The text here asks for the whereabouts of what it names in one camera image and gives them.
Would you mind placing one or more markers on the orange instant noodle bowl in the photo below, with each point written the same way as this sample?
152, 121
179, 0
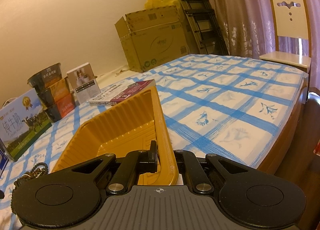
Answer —
56, 89

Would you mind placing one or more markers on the wooden table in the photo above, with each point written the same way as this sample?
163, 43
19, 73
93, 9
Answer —
295, 139

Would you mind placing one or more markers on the white wooden chair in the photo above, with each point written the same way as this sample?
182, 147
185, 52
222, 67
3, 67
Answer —
290, 19

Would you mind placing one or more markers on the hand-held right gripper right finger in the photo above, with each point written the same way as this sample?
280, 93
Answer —
183, 156

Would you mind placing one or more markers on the maroon book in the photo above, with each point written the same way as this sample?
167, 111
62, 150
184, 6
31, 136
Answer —
135, 89

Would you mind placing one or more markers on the black instant noodle bowl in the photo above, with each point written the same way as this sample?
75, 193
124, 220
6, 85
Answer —
46, 74

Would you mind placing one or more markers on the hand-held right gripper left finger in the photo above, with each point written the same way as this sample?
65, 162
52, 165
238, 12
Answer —
154, 156

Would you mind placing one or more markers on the yellow ribbed plastic tray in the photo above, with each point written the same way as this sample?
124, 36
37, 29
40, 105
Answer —
125, 119

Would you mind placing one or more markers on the red instant noodle bowl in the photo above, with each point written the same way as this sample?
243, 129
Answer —
62, 107

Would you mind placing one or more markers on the blue checked tablecloth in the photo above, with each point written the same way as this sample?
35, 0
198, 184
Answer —
225, 94

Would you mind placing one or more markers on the purple patterned curtain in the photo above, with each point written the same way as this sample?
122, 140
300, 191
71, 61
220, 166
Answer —
250, 7

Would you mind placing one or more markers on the large cardboard box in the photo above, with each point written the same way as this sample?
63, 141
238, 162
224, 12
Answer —
155, 42

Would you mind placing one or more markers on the white box with photo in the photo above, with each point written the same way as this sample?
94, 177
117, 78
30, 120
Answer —
85, 82

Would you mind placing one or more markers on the black folding metal rack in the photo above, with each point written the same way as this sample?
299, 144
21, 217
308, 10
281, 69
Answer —
200, 14

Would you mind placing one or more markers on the blue box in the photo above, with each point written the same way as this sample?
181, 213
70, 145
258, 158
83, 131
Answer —
3, 163

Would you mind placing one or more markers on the milk carton box with cows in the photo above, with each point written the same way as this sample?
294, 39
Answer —
20, 124

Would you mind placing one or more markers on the red box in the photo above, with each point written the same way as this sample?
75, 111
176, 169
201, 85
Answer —
317, 147

